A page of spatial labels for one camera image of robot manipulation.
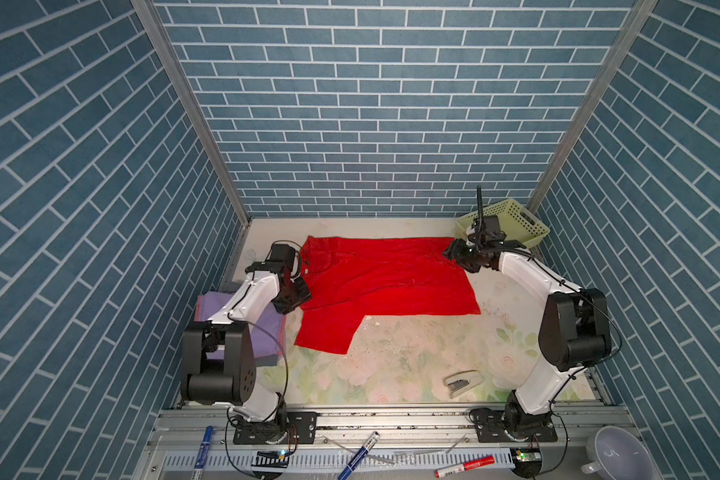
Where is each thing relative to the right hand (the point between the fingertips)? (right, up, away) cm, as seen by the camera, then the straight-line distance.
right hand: (451, 253), depth 94 cm
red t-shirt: (-33, -9, +8) cm, 35 cm away
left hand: (-43, -13, -5) cm, 46 cm away
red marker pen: (-3, -48, -26) cm, 55 cm away
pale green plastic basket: (+33, +12, +25) cm, 43 cm away
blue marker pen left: (-65, -49, -27) cm, 86 cm away
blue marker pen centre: (-28, -47, -25) cm, 60 cm away
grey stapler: (-1, -35, -14) cm, 37 cm away
